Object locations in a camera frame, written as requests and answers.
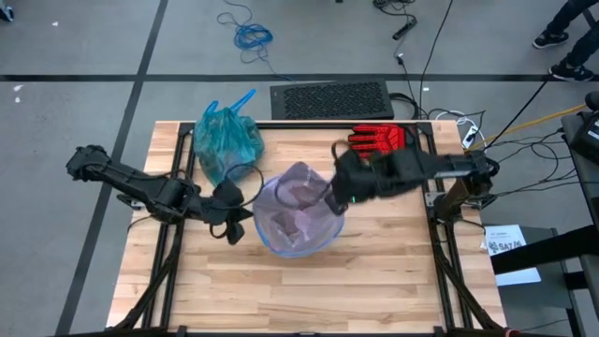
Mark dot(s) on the white printed paper sheet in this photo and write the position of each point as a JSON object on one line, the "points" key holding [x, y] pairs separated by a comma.
{"points": [[507, 253]]}

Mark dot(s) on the white power strip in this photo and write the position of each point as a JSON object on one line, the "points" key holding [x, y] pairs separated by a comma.
{"points": [[470, 136]]}

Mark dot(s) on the grey metal bracket plate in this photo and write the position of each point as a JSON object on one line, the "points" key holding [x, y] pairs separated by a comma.
{"points": [[431, 197]]}

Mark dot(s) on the red black padded gloves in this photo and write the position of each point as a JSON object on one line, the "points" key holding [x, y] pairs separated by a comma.
{"points": [[376, 136]]}

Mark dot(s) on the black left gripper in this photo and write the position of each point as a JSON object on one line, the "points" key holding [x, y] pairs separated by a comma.
{"points": [[223, 203]]}

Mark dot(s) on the black metal beam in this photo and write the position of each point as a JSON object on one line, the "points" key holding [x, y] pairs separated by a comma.
{"points": [[543, 253]]}

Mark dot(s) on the black aluminium table frame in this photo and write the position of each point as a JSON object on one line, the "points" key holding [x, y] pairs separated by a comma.
{"points": [[175, 262]]}

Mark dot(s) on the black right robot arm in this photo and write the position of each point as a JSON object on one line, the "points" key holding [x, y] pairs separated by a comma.
{"points": [[444, 168]]}

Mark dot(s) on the teal plastic trash bag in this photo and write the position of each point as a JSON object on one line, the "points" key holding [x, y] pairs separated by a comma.
{"points": [[227, 145]]}

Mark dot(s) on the black perforated metal case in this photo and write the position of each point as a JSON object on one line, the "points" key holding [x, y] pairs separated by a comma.
{"points": [[332, 100]]}

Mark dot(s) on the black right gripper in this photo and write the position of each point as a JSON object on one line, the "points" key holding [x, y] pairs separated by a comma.
{"points": [[355, 178]]}

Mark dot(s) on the person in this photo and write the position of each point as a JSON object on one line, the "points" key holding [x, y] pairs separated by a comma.
{"points": [[571, 70]]}

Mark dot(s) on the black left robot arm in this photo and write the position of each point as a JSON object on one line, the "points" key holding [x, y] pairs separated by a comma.
{"points": [[135, 185]]}

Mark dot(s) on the black equipment cart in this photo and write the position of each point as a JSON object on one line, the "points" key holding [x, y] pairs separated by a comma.
{"points": [[582, 140]]}

